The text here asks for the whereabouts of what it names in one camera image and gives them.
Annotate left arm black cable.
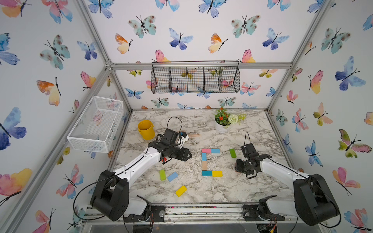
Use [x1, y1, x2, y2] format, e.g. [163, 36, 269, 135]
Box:
[72, 116, 184, 221]

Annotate beige plastic slotted scoop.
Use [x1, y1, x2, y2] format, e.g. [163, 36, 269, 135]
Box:
[188, 134, 201, 138]

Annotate natural wood building block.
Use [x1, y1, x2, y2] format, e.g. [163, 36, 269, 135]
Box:
[202, 161, 207, 171]

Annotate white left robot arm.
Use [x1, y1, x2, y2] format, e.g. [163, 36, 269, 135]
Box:
[90, 129, 192, 221]

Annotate black wire wall basket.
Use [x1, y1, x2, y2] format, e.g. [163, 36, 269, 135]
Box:
[147, 61, 241, 94]

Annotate white mesh wall basket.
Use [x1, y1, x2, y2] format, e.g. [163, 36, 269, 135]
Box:
[67, 96, 123, 153]

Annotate small yellow building block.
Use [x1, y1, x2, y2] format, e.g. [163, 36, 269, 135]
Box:
[212, 171, 223, 177]

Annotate yellow long building block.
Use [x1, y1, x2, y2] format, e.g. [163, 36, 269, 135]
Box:
[175, 185, 187, 197]

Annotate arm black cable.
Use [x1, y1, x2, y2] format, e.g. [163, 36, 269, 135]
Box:
[244, 131, 342, 233]
[72, 116, 184, 221]

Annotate light green building block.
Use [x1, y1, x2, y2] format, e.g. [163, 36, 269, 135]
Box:
[159, 170, 167, 181]

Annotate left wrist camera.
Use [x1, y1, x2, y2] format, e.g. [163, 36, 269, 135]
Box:
[177, 132, 189, 148]

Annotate pale blue building block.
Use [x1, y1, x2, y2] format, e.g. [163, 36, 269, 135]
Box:
[167, 172, 178, 182]

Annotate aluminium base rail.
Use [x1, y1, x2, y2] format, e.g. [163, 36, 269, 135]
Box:
[81, 203, 327, 225]

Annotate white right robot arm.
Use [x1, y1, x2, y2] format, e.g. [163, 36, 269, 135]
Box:
[235, 143, 341, 226]

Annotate artificial green flower plant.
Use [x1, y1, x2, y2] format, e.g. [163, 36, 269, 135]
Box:
[214, 107, 246, 128]

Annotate white flower pot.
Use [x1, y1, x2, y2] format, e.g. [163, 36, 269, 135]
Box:
[214, 121, 231, 134]

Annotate light blue building block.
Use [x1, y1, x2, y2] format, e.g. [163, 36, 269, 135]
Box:
[202, 152, 207, 161]

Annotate teal building block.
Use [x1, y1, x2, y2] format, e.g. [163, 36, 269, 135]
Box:
[202, 170, 213, 177]

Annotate yellow cup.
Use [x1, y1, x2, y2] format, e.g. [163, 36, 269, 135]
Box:
[138, 120, 155, 140]

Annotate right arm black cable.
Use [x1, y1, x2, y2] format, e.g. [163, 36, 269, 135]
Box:
[244, 131, 342, 233]

